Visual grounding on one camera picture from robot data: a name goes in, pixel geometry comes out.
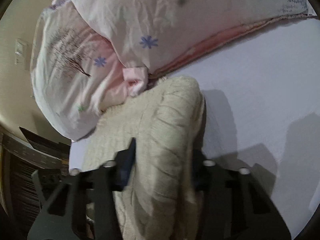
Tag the lavender bed sheet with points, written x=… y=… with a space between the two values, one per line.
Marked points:
x=261 y=102

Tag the white wall switch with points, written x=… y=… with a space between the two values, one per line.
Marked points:
x=20 y=52

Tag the right pink floral pillow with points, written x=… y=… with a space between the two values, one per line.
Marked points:
x=161 y=34

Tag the left pink floral pillow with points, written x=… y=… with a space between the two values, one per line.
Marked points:
x=75 y=73

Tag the beige cable-knit sweater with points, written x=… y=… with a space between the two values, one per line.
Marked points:
x=160 y=201

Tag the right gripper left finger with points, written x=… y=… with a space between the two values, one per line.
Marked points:
x=70 y=204

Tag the pink floral pillow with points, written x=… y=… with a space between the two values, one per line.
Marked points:
x=161 y=34
x=75 y=73

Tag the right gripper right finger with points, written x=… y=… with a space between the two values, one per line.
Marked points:
x=233 y=201

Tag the dark cabinet at left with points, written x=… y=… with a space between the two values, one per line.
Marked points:
x=20 y=204

